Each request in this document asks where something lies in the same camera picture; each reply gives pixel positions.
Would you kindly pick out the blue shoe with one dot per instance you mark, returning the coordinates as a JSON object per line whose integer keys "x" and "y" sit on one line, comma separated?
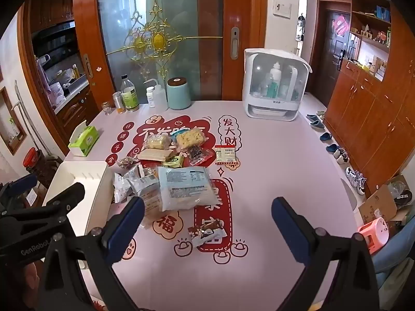
{"x": 332, "y": 148}
{"x": 325, "y": 136}

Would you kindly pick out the grey slipper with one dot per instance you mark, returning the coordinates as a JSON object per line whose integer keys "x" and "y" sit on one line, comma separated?
{"x": 317, "y": 125}
{"x": 313, "y": 117}

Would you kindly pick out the dark clear snack packet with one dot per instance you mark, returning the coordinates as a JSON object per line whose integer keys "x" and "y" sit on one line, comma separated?
{"x": 196, "y": 155}

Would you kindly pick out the printed pink tablecloth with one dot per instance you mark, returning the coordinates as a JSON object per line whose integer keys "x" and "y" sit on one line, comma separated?
{"x": 259, "y": 175}

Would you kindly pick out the yellow juice bottle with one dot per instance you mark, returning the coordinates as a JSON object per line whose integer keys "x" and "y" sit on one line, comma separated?
{"x": 76, "y": 71}

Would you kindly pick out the oat bar packet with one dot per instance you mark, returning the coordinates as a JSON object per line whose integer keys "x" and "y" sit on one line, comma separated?
{"x": 226, "y": 155}

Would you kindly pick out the white shoe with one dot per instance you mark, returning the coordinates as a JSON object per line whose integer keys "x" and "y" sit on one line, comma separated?
{"x": 342, "y": 156}

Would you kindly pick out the small brown snack packet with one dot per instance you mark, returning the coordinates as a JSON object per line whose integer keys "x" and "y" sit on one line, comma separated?
{"x": 207, "y": 233}

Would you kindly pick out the white pill bottle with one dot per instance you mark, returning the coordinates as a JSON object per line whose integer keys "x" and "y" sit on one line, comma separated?
{"x": 151, "y": 97}

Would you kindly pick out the wooden cupboard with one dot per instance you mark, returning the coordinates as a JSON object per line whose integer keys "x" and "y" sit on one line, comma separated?
{"x": 373, "y": 120}

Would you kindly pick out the red lid container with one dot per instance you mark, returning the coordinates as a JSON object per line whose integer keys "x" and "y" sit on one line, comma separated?
{"x": 30, "y": 158}

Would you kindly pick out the white sterilizer cabinet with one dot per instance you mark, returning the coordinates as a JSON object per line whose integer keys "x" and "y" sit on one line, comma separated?
{"x": 275, "y": 84}

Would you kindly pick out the white wall switch panel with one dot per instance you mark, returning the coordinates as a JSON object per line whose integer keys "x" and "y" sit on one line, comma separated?
{"x": 281, "y": 7}

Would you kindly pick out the cardboard box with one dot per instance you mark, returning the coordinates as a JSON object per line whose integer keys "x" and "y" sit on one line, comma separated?
{"x": 379, "y": 205}

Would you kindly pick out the teal canister with brown lid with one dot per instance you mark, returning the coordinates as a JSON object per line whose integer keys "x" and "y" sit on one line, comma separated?
{"x": 179, "y": 95}

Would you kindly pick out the beige wafer packet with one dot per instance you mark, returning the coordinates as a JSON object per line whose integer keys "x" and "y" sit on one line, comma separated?
{"x": 152, "y": 155}

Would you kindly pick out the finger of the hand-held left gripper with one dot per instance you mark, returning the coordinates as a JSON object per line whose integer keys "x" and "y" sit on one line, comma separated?
{"x": 22, "y": 182}
{"x": 64, "y": 199}

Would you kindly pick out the white sneaker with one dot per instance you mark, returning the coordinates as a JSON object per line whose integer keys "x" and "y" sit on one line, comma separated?
{"x": 356, "y": 179}

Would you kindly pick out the large glass bottle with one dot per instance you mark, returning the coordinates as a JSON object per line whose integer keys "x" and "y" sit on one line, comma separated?
{"x": 130, "y": 97}

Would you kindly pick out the large light blue snack packet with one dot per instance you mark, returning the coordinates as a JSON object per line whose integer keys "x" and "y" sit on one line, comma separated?
{"x": 188, "y": 188}

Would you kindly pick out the pink plastic stool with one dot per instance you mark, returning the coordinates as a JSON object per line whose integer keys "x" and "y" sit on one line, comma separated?
{"x": 373, "y": 235}

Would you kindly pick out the yellow noodle snack packet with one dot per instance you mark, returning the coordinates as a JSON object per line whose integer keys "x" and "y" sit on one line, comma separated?
{"x": 192, "y": 137}

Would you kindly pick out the small glass jar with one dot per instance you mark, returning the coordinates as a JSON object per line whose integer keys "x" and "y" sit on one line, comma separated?
{"x": 106, "y": 109}

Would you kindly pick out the wooden picture frame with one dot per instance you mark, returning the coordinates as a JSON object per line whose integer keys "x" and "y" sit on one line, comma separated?
{"x": 6, "y": 120}

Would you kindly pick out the clear bread packet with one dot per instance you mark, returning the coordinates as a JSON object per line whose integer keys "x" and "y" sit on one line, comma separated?
{"x": 144, "y": 181}

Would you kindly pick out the small clear nut snack packet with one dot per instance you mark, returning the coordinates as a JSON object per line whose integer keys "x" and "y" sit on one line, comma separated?
{"x": 128, "y": 162}

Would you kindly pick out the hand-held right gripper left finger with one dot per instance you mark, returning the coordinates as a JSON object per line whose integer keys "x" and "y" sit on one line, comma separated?
{"x": 124, "y": 233}

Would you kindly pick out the small green snack packet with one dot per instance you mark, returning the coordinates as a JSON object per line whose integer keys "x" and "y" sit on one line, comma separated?
{"x": 173, "y": 161}

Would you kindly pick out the white squeeze bottle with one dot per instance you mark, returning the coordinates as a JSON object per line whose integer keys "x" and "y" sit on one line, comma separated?
{"x": 160, "y": 98}

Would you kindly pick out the metal can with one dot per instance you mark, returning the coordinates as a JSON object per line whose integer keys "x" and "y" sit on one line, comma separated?
{"x": 118, "y": 103}

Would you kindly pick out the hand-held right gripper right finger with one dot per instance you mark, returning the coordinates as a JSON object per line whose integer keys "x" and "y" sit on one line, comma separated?
{"x": 288, "y": 230}

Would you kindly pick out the clear cracker packet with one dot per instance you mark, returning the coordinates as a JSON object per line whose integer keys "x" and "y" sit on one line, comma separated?
{"x": 157, "y": 142}

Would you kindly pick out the green tissue box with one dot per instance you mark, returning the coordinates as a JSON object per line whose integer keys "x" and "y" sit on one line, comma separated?
{"x": 86, "y": 141}

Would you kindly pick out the blue chair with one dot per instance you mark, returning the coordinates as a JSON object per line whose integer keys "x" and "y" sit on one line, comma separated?
{"x": 395, "y": 252}

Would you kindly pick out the dark entrance door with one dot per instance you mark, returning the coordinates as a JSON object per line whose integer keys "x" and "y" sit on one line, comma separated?
{"x": 334, "y": 61}

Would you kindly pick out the frosted glass sliding door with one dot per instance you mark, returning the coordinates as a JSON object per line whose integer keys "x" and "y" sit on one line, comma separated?
{"x": 201, "y": 71}

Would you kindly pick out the gold door ornament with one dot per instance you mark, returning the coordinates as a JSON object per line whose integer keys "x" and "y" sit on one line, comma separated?
{"x": 159, "y": 40}

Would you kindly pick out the wooden kitchen cabinet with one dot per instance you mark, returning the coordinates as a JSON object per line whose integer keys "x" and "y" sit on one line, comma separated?
{"x": 74, "y": 107}

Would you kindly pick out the white plastic tray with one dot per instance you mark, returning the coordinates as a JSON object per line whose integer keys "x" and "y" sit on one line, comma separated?
{"x": 81, "y": 178}

